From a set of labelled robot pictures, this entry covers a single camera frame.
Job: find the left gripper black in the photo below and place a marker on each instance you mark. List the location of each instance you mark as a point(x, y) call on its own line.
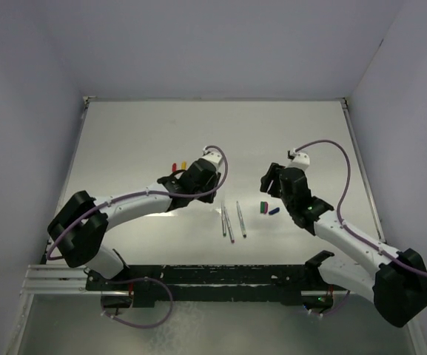
point(213, 181)

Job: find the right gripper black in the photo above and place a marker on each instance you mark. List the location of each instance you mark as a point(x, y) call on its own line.
point(266, 180)

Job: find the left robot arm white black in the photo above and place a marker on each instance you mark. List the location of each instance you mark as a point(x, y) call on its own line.
point(78, 230)

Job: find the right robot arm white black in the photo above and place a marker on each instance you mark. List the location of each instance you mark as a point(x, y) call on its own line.
point(394, 281)

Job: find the blue pen cap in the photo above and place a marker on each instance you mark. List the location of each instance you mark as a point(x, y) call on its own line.
point(274, 211)

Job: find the blue tipped pen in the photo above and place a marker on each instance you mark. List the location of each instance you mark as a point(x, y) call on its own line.
point(241, 220)

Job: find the green tipped pen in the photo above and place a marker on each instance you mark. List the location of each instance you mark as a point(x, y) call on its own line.
point(223, 219)

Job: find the purple tipped pen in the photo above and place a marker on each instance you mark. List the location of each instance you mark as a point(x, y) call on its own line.
point(229, 226)

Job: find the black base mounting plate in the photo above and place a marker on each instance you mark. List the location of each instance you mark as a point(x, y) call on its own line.
point(144, 286)

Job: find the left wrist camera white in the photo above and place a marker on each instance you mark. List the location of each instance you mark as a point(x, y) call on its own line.
point(213, 156)

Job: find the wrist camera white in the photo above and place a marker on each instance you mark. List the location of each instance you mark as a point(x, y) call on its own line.
point(298, 160)
point(213, 156)

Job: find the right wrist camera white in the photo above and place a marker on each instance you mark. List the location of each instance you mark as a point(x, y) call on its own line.
point(298, 160)

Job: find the aluminium rail frame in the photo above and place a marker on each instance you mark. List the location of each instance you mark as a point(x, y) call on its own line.
point(54, 279)

